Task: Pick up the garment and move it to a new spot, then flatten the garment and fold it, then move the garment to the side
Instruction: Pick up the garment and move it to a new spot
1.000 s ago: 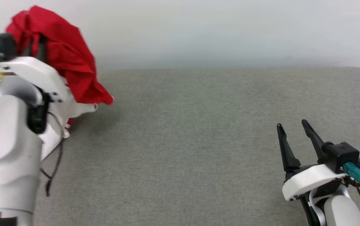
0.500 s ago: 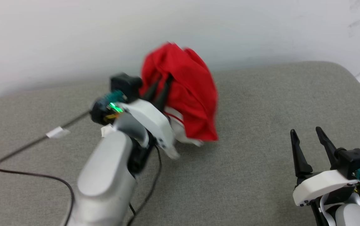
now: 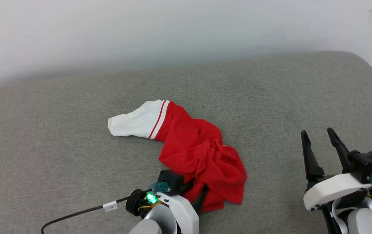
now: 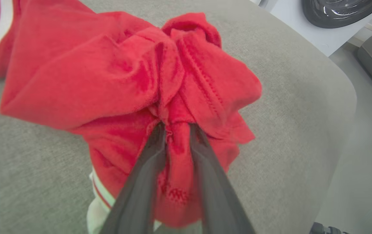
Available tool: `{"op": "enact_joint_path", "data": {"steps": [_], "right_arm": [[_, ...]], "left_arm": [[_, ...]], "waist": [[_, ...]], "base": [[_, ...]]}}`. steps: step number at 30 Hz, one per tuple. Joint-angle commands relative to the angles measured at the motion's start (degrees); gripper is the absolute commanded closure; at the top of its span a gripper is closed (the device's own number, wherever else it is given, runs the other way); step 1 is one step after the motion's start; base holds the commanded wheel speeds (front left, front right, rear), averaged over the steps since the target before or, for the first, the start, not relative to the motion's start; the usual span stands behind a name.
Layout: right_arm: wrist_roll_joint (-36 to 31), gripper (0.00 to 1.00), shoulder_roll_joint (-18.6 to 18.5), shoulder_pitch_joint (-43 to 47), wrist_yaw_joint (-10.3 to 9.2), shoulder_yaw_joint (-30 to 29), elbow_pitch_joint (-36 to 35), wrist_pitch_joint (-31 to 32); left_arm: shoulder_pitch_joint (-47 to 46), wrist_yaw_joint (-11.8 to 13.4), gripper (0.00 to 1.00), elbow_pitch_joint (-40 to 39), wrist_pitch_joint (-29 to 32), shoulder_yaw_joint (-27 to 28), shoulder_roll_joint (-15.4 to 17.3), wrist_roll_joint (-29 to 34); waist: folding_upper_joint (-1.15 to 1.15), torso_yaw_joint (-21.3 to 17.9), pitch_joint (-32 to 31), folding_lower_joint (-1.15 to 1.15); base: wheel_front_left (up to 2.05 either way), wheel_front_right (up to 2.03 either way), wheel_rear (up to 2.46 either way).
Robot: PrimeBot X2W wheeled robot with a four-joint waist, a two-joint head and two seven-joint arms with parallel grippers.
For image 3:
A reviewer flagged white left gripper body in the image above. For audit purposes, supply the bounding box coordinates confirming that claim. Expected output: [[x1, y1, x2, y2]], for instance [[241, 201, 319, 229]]
[[157, 193, 200, 234]]

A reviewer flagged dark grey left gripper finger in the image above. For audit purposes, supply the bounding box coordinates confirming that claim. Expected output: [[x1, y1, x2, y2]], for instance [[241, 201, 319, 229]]
[[192, 186, 209, 212], [180, 179, 196, 195]]

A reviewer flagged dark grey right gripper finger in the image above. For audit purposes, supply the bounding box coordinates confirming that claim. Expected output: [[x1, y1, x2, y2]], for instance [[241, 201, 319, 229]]
[[327, 128, 352, 173], [301, 130, 325, 181]]

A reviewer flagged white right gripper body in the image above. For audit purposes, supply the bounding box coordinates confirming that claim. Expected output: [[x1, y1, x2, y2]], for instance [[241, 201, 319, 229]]
[[304, 173, 372, 211]]

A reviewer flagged red and white basketball jersey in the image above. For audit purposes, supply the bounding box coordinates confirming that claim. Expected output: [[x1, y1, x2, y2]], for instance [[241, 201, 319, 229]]
[[107, 99, 247, 213]]

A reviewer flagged grey fabric sofa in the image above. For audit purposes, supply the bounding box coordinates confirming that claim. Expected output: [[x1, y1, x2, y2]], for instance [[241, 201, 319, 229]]
[[0, 50, 372, 234]]

